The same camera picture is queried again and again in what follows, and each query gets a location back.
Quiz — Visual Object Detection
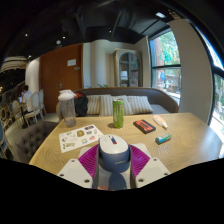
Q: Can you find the white plastic tube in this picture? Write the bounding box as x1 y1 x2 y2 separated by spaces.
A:
152 114 169 130

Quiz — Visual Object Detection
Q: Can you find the small green and blue pack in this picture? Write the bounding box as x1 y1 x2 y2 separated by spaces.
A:
155 133 173 145

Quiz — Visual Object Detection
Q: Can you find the person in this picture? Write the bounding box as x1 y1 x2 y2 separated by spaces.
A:
18 84 34 116

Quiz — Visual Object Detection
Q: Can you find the striped cushion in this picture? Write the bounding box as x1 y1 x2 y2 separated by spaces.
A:
125 95 155 115
85 94 103 116
99 94 134 117

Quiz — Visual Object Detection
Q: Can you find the white and blue computer mouse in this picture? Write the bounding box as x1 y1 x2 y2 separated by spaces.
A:
98 133 132 174

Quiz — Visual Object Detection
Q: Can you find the brown wooden door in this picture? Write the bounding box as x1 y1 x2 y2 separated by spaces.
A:
39 43 84 114

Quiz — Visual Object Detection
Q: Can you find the grey tufted armchair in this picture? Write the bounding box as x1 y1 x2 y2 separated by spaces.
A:
13 119 59 164

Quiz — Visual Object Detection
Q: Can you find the green drink can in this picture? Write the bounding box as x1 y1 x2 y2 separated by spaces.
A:
112 97 125 129

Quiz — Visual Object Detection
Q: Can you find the group of white chairs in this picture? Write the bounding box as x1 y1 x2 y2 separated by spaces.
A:
0 89 46 129

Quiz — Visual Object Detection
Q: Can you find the black and red backpack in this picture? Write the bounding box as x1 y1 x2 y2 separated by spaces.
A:
73 92 89 118

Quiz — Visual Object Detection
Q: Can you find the brown curved sofa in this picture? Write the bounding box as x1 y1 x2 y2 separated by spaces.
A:
55 87 180 118

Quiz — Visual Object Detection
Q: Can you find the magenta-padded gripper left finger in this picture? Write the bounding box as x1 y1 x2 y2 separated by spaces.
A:
57 143 100 190

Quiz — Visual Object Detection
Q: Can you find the arched glass-door cabinet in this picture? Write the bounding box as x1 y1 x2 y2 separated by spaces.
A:
113 48 144 88

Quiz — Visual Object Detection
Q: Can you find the white sticker sheet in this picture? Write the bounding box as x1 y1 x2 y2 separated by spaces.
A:
58 123 105 154

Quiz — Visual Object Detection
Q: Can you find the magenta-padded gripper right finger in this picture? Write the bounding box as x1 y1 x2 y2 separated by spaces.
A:
128 144 172 189

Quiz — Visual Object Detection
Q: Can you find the clear plastic shaker bottle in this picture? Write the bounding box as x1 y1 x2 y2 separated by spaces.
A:
57 89 77 128

